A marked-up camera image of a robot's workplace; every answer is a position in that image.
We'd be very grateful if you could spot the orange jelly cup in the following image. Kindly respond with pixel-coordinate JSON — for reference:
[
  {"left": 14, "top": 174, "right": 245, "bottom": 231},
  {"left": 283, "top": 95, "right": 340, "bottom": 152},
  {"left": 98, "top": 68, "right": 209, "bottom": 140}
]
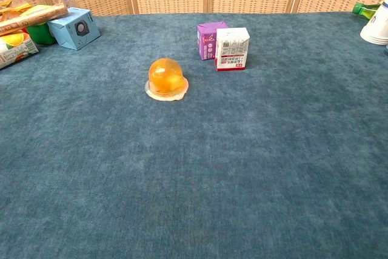
[{"left": 144, "top": 57, "right": 190, "bottom": 102}]

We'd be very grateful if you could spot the blue-green tablecloth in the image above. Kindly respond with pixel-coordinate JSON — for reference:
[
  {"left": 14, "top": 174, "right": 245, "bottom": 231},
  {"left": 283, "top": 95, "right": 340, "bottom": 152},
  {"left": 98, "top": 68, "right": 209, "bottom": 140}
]
[{"left": 0, "top": 12, "right": 388, "bottom": 259}]

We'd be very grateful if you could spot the purple carton box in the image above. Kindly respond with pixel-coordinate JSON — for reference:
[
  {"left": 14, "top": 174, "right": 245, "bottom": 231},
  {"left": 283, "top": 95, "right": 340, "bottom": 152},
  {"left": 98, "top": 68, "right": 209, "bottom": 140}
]
[{"left": 196, "top": 21, "right": 229, "bottom": 61}]

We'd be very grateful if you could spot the white red carton box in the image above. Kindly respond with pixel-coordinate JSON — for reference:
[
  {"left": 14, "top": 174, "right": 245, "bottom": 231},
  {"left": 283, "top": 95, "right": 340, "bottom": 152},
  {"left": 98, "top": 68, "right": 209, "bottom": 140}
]
[{"left": 215, "top": 27, "right": 251, "bottom": 72}]

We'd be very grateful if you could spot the light blue speaker box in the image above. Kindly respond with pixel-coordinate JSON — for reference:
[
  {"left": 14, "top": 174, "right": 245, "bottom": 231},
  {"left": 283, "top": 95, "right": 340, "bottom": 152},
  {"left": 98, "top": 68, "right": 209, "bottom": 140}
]
[{"left": 47, "top": 7, "right": 101, "bottom": 51}]

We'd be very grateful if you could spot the green round object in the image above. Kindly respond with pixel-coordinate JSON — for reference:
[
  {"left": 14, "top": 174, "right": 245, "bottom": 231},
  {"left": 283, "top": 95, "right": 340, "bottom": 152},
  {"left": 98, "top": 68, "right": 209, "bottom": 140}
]
[{"left": 26, "top": 22, "right": 56, "bottom": 45}]

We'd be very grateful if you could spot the orange juice carton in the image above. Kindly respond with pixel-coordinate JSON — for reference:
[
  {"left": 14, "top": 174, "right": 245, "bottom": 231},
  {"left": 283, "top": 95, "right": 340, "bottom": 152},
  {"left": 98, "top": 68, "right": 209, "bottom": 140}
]
[{"left": 0, "top": 29, "right": 40, "bottom": 70}]

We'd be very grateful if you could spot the brown bread package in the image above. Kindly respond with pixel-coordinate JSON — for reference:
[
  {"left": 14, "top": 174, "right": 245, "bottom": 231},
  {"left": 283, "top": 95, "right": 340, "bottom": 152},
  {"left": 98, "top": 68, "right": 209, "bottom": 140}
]
[{"left": 0, "top": 4, "right": 70, "bottom": 37}]

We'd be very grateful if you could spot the green plastic bottle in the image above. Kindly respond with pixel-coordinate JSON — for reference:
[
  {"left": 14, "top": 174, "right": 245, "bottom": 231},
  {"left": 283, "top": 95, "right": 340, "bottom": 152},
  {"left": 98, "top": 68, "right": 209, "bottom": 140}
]
[{"left": 351, "top": 2, "right": 382, "bottom": 21}]

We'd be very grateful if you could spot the white paper cup stack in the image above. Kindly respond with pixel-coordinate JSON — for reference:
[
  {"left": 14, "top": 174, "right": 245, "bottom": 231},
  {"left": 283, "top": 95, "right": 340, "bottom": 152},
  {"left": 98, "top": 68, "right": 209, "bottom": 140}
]
[{"left": 360, "top": 0, "right": 388, "bottom": 45}]

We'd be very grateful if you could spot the orange snack bag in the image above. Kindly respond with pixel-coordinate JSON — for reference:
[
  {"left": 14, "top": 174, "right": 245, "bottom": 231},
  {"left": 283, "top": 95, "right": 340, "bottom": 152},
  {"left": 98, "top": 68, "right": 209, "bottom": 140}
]
[{"left": 0, "top": 0, "right": 33, "bottom": 23}]

